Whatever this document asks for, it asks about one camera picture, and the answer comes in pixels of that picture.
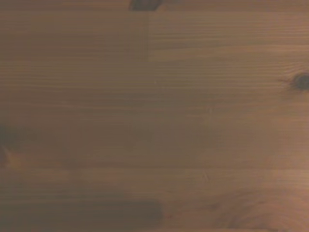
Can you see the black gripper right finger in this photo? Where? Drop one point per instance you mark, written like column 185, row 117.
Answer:
column 153, row 4

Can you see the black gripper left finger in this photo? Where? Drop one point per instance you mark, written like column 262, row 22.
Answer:
column 138, row 4

